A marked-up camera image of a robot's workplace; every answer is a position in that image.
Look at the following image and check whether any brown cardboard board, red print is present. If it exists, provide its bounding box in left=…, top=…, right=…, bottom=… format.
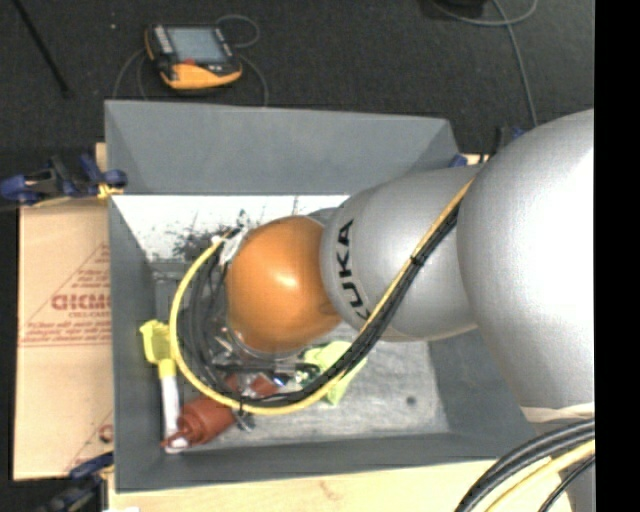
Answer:
left=11, top=198, right=117, bottom=482

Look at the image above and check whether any grey metal bin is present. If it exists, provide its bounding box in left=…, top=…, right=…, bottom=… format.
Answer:
left=103, top=99, right=542, bottom=492

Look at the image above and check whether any yellow-green cloth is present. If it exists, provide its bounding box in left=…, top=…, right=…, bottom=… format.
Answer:
left=298, top=339, right=370, bottom=407

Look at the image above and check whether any yellow and white spray bottle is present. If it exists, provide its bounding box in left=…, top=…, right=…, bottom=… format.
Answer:
left=138, top=319, right=183, bottom=455

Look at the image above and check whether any red-brown bottle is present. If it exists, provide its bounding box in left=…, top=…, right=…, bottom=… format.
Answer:
left=160, top=394, right=239, bottom=449

